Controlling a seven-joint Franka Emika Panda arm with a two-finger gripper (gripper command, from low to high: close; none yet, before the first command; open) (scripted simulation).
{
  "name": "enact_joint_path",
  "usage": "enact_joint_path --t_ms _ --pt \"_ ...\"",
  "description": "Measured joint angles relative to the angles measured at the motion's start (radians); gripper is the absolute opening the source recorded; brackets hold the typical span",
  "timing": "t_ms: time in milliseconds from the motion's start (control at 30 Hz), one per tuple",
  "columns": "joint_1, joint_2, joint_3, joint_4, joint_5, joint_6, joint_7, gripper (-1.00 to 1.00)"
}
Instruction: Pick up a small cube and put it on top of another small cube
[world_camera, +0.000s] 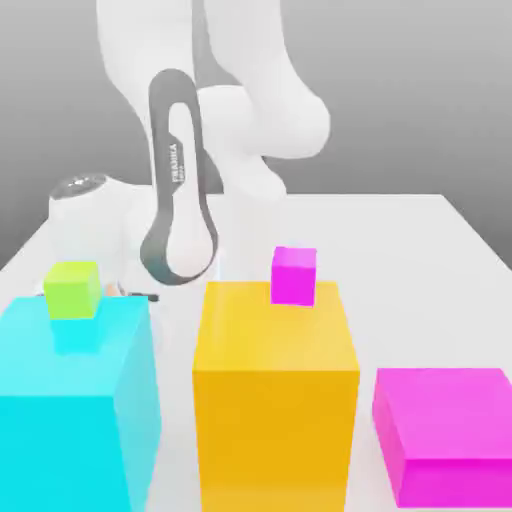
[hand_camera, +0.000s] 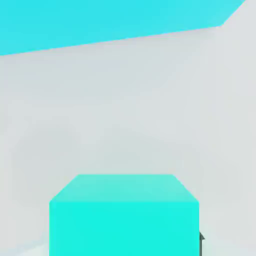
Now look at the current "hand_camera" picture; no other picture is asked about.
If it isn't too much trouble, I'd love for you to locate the large cyan box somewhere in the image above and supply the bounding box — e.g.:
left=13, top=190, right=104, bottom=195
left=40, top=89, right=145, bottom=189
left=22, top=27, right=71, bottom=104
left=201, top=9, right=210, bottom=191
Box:
left=0, top=0, right=247, bottom=56

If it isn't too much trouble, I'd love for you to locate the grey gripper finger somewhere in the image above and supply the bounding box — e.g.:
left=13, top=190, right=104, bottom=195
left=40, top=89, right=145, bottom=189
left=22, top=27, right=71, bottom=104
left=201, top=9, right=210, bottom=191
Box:
left=199, top=231, right=206, bottom=256

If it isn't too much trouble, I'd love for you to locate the small turquoise cube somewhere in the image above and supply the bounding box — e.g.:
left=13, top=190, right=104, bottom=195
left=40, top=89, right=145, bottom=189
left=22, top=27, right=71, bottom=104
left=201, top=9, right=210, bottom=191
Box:
left=48, top=173, right=200, bottom=256

